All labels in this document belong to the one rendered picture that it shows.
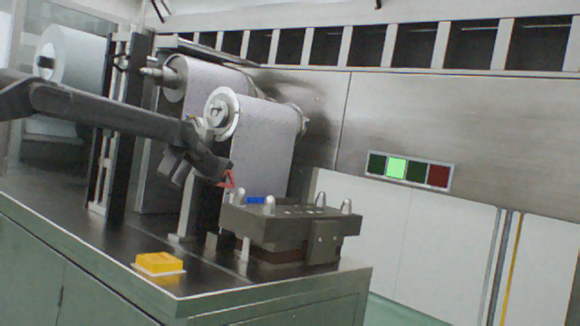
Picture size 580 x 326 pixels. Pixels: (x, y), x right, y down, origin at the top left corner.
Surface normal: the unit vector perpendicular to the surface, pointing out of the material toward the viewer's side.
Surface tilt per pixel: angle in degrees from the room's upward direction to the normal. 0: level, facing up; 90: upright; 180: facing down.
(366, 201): 90
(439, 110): 90
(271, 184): 90
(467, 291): 90
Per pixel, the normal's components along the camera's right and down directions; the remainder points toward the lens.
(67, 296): -0.66, -0.07
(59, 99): 0.88, 0.25
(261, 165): 0.72, 0.16
